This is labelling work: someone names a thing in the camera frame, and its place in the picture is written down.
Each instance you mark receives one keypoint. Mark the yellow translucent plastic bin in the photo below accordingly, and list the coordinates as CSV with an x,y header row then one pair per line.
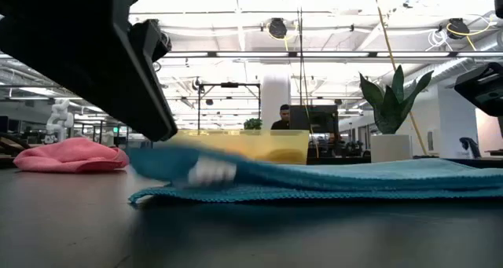
x,y
236,142

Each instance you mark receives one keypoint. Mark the black monitor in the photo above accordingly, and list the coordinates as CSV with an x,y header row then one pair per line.
x,y
314,118

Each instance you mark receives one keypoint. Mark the pink microfiber towel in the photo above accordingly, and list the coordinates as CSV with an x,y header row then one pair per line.
x,y
70,156

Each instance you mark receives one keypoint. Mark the small green bushy plant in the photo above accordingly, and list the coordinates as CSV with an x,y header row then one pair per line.
x,y
252,123

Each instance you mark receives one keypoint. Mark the person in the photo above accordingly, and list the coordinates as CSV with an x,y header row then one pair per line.
x,y
282,120

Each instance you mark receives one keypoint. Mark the snake plant in white pot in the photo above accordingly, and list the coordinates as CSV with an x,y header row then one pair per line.
x,y
391,148

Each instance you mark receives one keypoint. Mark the black office chair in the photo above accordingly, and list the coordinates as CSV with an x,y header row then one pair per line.
x,y
469,146

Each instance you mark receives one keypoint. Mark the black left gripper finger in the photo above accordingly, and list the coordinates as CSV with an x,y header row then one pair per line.
x,y
98,63

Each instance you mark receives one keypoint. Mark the black gantry frame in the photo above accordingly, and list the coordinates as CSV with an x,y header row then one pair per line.
x,y
230,85

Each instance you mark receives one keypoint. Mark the blue microfiber towel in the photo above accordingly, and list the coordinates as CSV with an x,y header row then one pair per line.
x,y
353,177

